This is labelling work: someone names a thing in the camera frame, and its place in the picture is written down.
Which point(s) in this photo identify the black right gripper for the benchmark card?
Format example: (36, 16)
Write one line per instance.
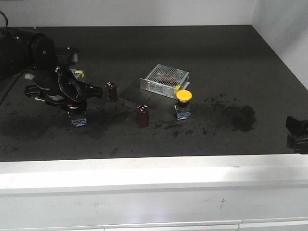
(297, 138)

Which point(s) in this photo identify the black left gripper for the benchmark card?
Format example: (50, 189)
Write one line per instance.
(59, 88)

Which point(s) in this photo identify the red mushroom push button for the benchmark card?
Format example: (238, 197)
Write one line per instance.
(77, 116)

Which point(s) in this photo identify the yellow mushroom push button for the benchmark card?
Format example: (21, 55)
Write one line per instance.
(181, 107)

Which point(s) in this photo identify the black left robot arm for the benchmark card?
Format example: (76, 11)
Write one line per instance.
(35, 56)

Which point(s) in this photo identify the silver mesh power supply left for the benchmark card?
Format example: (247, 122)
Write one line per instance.
(78, 74)

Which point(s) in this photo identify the silver mesh power supply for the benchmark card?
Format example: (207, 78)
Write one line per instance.
(165, 81)
(78, 74)

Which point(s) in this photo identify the dark brown capacitor left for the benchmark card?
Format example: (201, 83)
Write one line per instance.
(111, 92)

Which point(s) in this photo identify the dark brown capacitor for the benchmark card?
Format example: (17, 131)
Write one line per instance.
(143, 115)
(111, 92)

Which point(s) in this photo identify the dark brown capacitor right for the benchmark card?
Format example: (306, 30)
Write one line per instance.
(143, 115)

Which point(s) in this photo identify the silver mesh power supply right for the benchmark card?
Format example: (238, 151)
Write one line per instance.
(165, 81)

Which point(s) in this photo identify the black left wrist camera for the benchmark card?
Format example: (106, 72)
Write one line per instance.
(67, 55)

